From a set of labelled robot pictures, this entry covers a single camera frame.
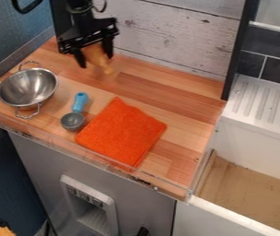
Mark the white toy sink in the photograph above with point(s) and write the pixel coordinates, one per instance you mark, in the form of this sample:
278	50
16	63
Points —
261	107

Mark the orange cloth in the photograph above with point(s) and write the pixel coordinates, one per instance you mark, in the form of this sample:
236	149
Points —
120	132

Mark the toy fried chicken thigh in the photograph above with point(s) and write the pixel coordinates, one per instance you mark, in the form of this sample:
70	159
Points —
98	58

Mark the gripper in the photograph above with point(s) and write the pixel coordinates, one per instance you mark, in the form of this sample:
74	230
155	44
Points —
87	32

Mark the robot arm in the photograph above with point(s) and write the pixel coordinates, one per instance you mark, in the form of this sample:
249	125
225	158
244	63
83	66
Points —
70	12

